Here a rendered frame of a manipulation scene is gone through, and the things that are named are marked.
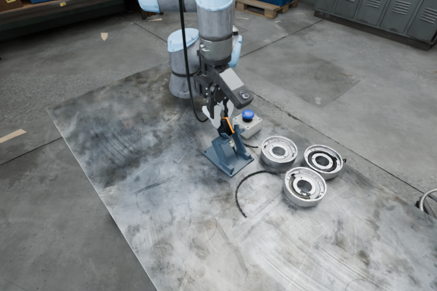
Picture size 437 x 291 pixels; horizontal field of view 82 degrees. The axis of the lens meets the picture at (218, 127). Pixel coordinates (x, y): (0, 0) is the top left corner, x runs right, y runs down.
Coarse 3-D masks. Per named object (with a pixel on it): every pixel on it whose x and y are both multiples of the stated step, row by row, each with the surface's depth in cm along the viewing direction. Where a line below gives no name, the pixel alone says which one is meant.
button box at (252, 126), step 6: (240, 114) 85; (234, 120) 83; (240, 120) 83; (246, 120) 82; (252, 120) 83; (258, 120) 83; (240, 126) 82; (246, 126) 81; (252, 126) 81; (258, 126) 84; (246, 132) 81; (252, 132) 83; (246, 138) 83
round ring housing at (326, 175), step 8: (304, 152) 74; (328, 152) 75; (336, 152) 73; (304, 160) 72; (312, 160) 73; (320, 160) 76; (328, 160) 73; (336, 160) 73; (312, 168) 70; (336, 168) 71; (328, 176) 69
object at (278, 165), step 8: (272, 136) 78; (280, 136) 78; (264, 144) 77; (288, 144) 77; (264, 152) 75; (272, 152) 78; (280, 152) 78; (288, 152) 75; (296, 152) 74; (264, 160) 74; (272, 160) 71; (288, 160) 71; (280, 168) 74
